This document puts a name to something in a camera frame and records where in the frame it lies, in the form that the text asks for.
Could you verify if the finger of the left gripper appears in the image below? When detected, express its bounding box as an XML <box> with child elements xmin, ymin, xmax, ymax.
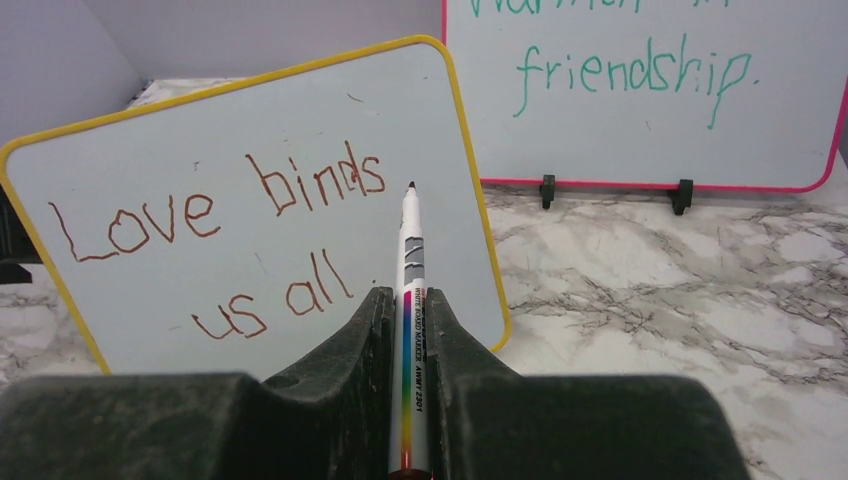
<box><xmin>1</xmin><ymin>188</ymin><xmax>41</xmax><ymax>285</ymax></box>

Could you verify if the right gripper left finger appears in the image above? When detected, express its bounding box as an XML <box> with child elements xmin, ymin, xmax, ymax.
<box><xmin>1</xmin><ymin>287</ymin><xmax>395</xmax><ymax>479</ymax></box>

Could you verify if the pink framed whiteboard with writing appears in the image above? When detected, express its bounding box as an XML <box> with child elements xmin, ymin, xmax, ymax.
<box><xmin>443</xmin><ymin>0</ymin><xmax>847</xmax><ymax>193</ymax></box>

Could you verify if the yellow framed whiteboard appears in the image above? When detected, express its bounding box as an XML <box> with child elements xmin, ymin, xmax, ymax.
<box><xmin>1</xmin><ymin>35</ymin><xmax>511</xmax><ymax>378</ymax></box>

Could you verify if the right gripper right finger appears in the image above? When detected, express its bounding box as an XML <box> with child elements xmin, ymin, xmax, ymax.
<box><xmin>426</xmin><ymin>289</ymin><xmax>749</xmax><ymax>479</ymax></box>

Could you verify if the white marker with red cap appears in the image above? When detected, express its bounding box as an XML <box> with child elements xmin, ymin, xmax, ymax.
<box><xmin>387</xmin><ymin>182</ymin><xmax>432</xmax><ymax>479</ymax></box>

